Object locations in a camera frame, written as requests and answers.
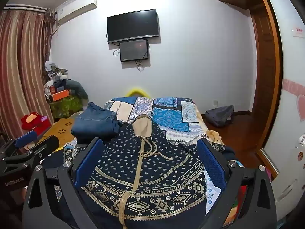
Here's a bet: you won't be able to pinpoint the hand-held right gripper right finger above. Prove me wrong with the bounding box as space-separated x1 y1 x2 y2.
197 138 277 229

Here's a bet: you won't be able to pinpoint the red plush toy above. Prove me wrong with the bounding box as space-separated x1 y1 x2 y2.
21 112 51 134

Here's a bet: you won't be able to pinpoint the white air conditioner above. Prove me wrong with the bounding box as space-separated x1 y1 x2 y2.
57 0 98 25

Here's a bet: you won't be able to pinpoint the small black wall monitor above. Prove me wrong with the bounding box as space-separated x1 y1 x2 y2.
119 39 149 62

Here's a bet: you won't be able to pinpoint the striped red curtain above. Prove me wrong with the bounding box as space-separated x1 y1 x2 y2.
0 8 59 135

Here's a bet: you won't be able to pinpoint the black wall television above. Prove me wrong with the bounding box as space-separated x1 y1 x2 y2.
107 9 160 44

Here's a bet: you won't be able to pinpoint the grey-green jacket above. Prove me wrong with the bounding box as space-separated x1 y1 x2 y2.
64 79 88 100

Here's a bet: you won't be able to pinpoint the grey bag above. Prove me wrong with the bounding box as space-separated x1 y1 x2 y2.
205 105 235 127

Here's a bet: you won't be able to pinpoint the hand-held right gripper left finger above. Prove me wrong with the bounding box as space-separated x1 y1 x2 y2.
22 138 104 229

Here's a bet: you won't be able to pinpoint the green patterned cloth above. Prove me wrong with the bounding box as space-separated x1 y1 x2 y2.
49 95 84 120

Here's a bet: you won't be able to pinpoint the blue patchwork blanket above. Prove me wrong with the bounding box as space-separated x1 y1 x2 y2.
55 97 248 229

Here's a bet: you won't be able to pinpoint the navy patterned hoodie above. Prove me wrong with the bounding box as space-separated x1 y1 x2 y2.
51 114 239 229

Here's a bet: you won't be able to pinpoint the wooden door frame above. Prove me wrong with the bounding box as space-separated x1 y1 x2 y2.
248 0 284 179

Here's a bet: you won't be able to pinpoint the orange box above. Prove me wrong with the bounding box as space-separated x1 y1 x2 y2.
52 89 70 102

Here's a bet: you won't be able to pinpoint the white wardrobe door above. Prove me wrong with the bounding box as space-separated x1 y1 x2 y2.
260 0 305 220

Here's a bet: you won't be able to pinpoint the yellow plastic object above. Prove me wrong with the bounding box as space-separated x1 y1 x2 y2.
126 87 148 98

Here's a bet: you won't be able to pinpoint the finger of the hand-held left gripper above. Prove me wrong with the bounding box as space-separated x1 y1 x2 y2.
5 135 60 164
0 131 38 158

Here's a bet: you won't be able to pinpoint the pile of clutter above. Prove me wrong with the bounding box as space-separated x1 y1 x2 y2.
43 61 72 96

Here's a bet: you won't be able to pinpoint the folded blue jeans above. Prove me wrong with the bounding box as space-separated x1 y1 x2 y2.
71 102 122 144

